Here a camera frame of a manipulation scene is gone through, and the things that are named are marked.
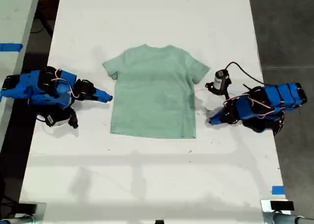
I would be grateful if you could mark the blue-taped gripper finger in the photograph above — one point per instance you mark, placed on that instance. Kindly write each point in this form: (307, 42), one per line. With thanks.
(103, 93)
(219, 114)
(101, 99)
(220, 121)

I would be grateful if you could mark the pale green T-shirt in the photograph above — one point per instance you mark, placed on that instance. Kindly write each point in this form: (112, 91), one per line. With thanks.
(152, 91)

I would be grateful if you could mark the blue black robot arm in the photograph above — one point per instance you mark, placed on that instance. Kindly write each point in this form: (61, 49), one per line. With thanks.
(277, 99)
(32, 89)

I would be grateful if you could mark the long blue tape strip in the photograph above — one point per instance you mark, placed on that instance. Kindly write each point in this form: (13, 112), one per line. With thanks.
(11, 47)

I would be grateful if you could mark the short blue tape strip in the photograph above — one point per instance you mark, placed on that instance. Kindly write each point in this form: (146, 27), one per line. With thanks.
(278, 190)

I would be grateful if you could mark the white side table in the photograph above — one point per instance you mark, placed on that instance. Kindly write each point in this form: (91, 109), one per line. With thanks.
(14, 15)

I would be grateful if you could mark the small black box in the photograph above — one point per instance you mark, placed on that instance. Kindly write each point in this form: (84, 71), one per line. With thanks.
(27, 208)
(282, 205)

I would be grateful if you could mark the small black clamp block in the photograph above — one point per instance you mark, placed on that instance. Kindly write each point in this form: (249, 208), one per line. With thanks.
(159, 222)

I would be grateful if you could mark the grey metal tube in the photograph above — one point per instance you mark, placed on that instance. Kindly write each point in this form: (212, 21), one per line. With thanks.
(14, 220)
(287, 219)

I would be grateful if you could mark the short black camera stalk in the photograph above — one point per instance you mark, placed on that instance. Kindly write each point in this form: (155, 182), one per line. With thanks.
(225, 96)

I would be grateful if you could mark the black white camera box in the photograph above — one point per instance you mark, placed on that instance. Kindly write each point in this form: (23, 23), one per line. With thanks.
(219, 83)
(60, 119)

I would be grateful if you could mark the shiny metal bracket plate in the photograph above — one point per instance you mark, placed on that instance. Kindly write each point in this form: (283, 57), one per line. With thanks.
(265, 205)
(41, 209)

